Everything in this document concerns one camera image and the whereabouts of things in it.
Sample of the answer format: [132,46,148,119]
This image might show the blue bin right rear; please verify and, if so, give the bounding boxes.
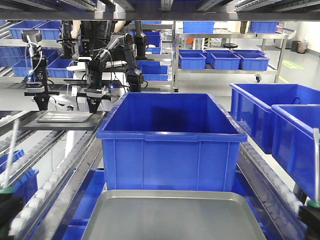
[229,83,320,155]

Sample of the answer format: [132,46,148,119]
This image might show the blue bin right front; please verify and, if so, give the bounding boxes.
[271,104,320,199]

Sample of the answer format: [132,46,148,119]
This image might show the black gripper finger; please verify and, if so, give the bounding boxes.
[298,206,320,240]

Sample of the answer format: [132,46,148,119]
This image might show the far black robot arm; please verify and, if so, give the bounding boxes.
[0,30,59,240]

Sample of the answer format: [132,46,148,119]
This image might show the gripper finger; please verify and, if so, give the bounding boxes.
[0,193,24,240]

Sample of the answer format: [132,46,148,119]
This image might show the green black cross screwdriver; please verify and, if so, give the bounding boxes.
[0,119,20,194]

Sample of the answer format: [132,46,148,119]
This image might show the large blue plastic bin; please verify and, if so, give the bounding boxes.
[96,92,248,192]

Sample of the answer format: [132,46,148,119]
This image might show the grey metal tray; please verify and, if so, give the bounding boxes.
[82,190,265,240]

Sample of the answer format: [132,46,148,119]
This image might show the steel cart with bins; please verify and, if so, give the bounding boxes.
[172,27,296,93]

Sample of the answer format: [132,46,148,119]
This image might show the far grey tray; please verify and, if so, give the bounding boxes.
[19,110,107,131]

